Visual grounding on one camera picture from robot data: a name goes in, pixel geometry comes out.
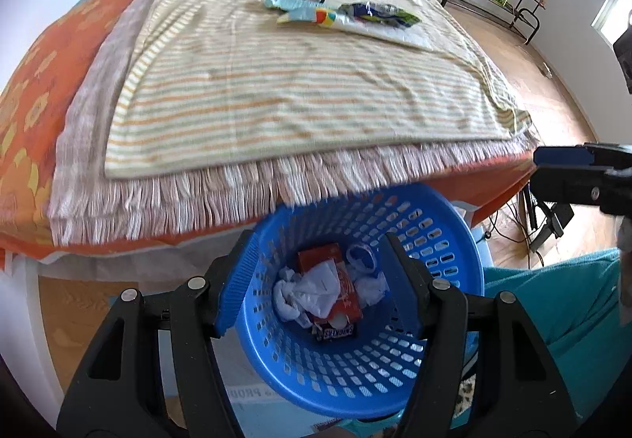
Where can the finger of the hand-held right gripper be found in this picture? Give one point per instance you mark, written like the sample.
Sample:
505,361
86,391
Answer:
563,156
568,186

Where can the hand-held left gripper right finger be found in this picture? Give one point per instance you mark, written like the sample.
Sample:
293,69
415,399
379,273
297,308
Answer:
400,280

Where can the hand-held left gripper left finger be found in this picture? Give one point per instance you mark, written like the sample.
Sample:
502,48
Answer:
237,285

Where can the white plastic bag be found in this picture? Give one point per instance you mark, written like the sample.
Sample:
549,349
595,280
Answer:
370,289

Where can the white wristband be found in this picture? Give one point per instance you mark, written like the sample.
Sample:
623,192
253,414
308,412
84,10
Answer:
351,252

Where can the red cardboard box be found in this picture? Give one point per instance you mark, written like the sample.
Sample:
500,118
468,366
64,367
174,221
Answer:
345,304

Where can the white tissue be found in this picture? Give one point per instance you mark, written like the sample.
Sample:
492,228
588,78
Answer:
316,289

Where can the brown chocolate bar wrapper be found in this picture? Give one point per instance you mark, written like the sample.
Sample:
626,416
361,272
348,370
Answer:
338,332

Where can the blue plastic basket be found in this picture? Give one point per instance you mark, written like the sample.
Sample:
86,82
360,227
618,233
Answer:
296,369

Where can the black floor stand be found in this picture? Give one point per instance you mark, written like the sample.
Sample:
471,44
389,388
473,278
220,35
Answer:
553,223

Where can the pink fringed cloth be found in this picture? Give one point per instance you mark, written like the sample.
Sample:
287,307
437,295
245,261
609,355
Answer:
197,196

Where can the window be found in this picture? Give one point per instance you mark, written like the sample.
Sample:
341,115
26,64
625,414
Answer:
610,8

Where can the yellow striped towel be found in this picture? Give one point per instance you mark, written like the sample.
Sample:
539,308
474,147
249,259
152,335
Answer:
296,87

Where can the white flat pouch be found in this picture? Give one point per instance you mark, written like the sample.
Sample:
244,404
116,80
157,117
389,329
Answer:
395,35

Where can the blue green snack wrapper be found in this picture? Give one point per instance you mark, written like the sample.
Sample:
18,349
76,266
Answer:
390,13

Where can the colourful striped packet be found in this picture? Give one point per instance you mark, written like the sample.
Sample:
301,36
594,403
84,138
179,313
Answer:
308,15

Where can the orange floral blanket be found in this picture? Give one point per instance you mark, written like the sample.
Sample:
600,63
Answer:
29,97

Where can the light blue tube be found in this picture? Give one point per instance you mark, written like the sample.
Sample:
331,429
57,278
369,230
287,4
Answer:
279,0

